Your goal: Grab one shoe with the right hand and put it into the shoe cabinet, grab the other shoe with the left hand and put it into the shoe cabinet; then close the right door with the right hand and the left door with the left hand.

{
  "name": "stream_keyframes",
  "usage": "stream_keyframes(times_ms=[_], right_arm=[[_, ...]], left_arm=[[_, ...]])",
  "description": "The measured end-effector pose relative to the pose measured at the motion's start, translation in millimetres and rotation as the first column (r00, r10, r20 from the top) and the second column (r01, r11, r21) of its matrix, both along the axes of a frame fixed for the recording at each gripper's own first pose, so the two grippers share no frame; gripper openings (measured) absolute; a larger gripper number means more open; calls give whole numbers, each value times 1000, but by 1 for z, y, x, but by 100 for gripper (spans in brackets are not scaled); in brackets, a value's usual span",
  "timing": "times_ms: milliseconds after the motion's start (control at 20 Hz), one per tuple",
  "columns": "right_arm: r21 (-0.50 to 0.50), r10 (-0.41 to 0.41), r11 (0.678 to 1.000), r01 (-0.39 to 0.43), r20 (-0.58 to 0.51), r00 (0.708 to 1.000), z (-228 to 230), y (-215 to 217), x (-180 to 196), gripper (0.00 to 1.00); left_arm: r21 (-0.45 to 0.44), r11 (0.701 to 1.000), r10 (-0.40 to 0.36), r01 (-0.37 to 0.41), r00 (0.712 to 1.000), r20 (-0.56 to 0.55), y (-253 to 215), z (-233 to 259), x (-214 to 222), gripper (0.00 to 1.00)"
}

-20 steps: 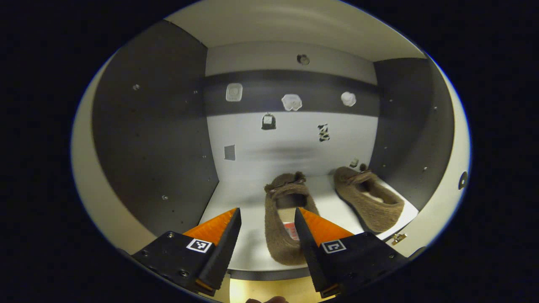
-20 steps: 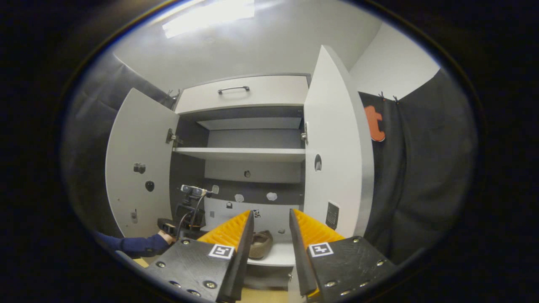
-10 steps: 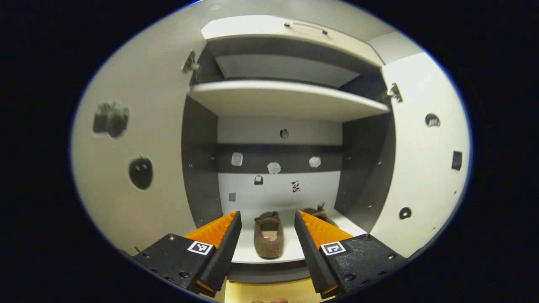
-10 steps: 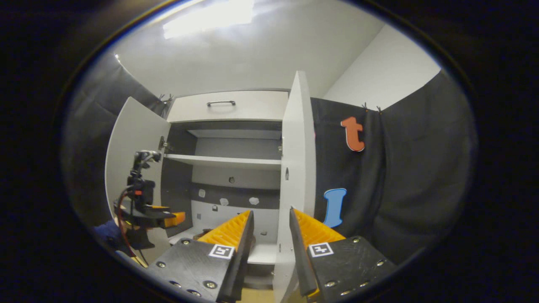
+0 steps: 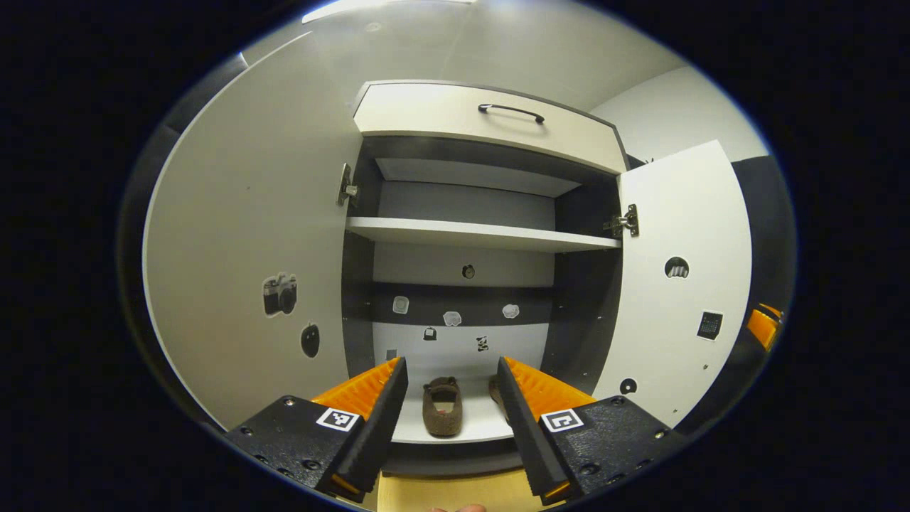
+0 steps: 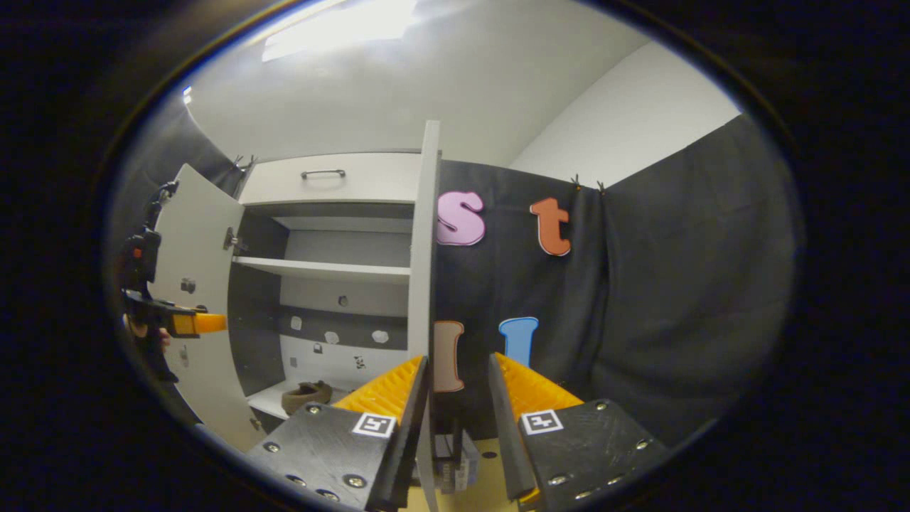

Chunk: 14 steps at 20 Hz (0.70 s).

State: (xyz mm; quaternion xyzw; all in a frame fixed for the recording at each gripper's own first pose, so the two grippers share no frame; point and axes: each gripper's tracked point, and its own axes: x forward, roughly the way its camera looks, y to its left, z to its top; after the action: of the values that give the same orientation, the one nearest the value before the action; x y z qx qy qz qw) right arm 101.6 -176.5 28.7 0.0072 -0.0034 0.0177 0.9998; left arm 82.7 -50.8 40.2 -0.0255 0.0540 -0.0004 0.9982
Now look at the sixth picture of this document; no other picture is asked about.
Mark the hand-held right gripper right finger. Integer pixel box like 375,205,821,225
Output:
488,352,669,512

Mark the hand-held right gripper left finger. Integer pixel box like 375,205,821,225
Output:
245,356,431,512

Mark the white shoe cabinet door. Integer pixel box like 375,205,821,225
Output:
151,164,265,452
407,119,443,512

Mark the white shoe cabinet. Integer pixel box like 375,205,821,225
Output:
227,149,427,434

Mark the white cabinet shelf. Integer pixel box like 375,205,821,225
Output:
232,256,413,285

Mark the white cabinet drawer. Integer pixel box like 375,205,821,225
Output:
238,151,424,207

